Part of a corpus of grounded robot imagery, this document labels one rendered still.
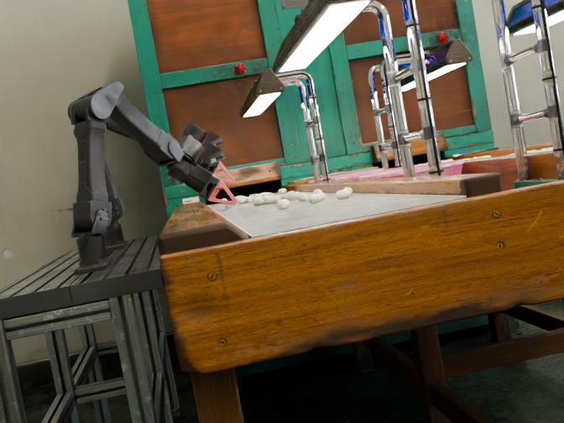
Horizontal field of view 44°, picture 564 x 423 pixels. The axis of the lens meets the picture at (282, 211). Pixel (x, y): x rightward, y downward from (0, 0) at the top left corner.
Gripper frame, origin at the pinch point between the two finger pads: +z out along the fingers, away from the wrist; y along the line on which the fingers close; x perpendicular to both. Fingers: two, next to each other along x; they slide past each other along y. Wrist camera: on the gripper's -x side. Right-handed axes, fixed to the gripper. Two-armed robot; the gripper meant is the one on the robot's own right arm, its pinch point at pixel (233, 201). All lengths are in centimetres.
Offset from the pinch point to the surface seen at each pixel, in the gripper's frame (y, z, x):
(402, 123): -61, 17, -29
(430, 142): -76, 20, -25
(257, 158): 78, 4, -21
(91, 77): 156, -81, -21
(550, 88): -76, 34, -45
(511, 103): -61, 34, -44
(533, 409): -2, 107, 7
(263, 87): -1.5, -9.1, -31.5
